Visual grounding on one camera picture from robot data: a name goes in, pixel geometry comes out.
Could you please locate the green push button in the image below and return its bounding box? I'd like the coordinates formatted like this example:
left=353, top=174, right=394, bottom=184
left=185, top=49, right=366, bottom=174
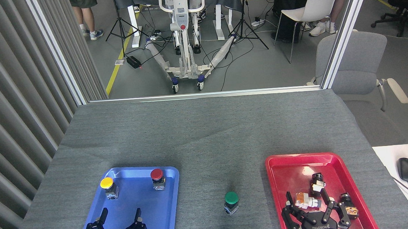
left=222, top=190, right=240, bottom=216

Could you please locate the yellow push button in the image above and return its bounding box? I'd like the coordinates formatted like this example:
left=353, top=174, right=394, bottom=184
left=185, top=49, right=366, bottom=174
left=99, top=176, right=120, bottom=201

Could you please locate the red push button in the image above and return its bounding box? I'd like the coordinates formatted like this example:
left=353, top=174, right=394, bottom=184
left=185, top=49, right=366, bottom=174
left=150, top=168, right=167, bottom=191

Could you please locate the blue plastic tray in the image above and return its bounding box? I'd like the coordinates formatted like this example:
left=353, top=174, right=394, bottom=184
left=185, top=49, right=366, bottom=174
left=69, top=163, right=184, bottom=229

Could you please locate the red plastic tray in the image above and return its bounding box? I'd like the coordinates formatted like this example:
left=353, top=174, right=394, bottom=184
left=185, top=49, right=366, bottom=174
left=265, top=148, right=380, bottom=229

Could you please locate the white desk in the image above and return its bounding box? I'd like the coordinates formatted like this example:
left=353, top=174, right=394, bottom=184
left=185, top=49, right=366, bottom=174
left=372, top=144, right=408, bottom=229

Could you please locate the grey office chair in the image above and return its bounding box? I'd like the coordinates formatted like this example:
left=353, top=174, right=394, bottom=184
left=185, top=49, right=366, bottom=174
left=303, top=26, right=408, bottom=151

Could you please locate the grey ribbed panel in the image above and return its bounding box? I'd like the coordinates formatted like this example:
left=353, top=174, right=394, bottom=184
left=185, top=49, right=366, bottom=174
left=0, top=0, right=119, bottom=229

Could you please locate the black power box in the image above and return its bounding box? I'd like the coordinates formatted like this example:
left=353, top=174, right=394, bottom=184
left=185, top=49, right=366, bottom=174
left=126, top=54, right=143, bottom=70

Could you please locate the white power strip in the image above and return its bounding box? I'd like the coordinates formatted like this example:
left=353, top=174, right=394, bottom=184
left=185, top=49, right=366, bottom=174
left=250, top=16, right=266, bottom=28

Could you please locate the white table leg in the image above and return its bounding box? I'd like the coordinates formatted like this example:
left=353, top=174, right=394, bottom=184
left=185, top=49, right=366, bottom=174
left=127, top=5, right=144, bottom=48
left=213, top=3, right=235, bottom=42

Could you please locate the black tripod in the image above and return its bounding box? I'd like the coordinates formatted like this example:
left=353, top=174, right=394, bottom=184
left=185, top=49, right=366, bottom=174
left=102, top=0, right=151, bottom=59
left=221, top=0, right=270, bottom=60

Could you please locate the person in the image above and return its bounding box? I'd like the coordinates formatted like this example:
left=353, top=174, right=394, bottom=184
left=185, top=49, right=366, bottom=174
left=67, top=0, right=105, bottom=43
left=300, top=0, right=360, bottom=38

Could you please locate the white plastic chair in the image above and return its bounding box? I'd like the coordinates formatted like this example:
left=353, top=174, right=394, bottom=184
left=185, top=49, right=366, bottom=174
left=271, top=0, right=346, bottom=65

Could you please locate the black draped cloth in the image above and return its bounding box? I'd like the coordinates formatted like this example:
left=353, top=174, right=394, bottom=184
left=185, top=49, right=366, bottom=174
left=268, top=0, right=330, bottom=46

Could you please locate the white wheeled stand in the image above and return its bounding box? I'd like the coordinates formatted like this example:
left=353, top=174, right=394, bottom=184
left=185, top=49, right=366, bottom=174
left=141, top=0, right=243, bottom=96

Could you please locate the orange and white switch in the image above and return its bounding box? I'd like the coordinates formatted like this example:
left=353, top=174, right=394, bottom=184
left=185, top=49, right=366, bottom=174
left=294, top=190, right=322, bottom=210

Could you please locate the black knob switch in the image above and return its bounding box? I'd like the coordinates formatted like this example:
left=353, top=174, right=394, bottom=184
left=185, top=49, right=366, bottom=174
left=309, top=172, right=327, bottom=197

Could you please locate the black and orange switch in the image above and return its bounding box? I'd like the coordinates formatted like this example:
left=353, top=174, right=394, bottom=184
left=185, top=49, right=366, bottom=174
left=339, top=191, right=360, bottom=221

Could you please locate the silver frame rail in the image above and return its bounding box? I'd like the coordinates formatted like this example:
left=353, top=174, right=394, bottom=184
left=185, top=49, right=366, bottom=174
left=88, top=83, right=323, bottom=107

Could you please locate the silver frame post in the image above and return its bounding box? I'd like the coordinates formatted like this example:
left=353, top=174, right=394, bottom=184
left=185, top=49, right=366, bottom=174
left=25, top=0, right=88, bottom=109
left=315, top=0, right=381, bottom=90

